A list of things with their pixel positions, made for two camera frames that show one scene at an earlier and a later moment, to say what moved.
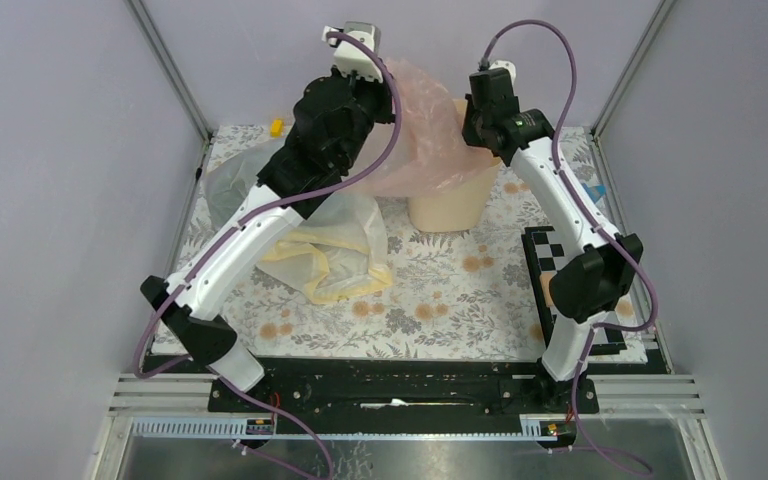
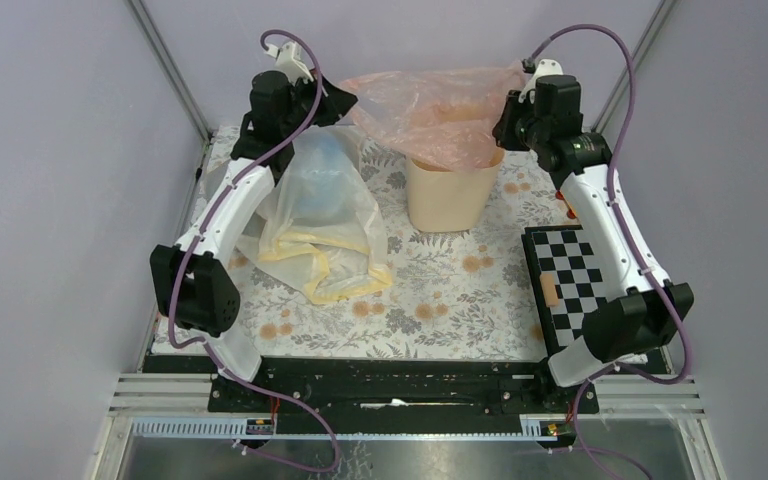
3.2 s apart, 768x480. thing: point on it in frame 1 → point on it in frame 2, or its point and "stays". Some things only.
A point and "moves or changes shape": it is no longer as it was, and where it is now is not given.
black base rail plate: [406, 388] stays
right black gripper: [467, 134] → [502, 128]
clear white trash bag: [339, 251] stays
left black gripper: [380, 90] → [335, 102]
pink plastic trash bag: [430, 152] moves or changes shape
